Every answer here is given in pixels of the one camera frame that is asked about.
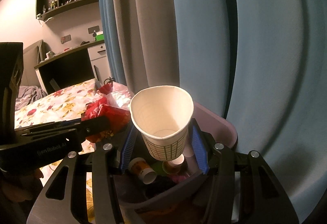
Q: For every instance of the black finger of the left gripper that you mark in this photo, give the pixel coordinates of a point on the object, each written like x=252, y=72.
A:
x=79, y=128

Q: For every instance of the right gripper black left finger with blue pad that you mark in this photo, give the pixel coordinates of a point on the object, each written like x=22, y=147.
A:
x=63, y=198

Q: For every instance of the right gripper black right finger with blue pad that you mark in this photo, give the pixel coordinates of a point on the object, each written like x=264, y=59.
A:
x=262, y=197

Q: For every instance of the red clear plastic bag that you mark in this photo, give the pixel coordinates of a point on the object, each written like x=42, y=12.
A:
x=112, y=101

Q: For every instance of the orange apple paper cup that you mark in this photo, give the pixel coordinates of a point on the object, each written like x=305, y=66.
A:
x=142, y=170

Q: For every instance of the green grid paper cup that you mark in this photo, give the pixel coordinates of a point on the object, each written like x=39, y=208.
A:
x=162, y=114

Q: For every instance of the pink plastic bag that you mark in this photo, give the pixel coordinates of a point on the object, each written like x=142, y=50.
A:
x=180, y=177

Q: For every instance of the purple trash bin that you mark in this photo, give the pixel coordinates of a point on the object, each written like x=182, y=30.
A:
x=133, y=194

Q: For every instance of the floral bed sheet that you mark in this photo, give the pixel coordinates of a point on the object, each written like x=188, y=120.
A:
x=66, y=104

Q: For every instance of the purple striped blanket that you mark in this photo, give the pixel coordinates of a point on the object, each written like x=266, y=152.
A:
x=27, y=95

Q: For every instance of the dark top white desk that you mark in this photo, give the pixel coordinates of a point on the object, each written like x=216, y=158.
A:
x=74, y=66

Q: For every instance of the grey bed headboard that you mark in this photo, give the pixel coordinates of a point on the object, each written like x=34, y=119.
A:
x=30, y=60

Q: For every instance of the green box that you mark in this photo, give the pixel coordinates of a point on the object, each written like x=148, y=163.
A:
x=99, y=36

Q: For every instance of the blue grey curtain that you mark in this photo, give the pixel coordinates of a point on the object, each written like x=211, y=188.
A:
x=261, y=64

